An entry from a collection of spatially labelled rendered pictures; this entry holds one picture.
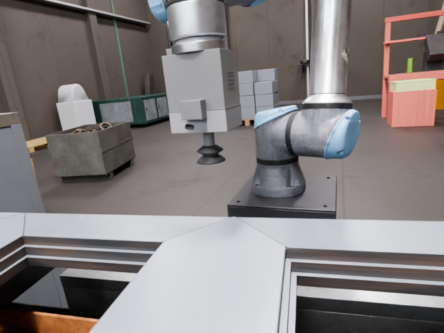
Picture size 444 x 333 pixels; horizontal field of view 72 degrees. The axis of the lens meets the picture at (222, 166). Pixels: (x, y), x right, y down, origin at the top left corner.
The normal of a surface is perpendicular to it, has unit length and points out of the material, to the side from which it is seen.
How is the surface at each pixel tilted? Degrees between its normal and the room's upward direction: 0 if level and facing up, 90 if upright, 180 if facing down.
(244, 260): 0
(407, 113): 90
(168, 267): 0
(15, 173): 90
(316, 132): 81
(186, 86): 89
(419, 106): 90
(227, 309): 0
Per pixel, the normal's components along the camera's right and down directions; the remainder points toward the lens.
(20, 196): 0.96, -0.02
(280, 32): -0.34, 0.29
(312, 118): -0.71, 0.11
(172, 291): -0.10, -0.96
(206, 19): 0.38, 0.21
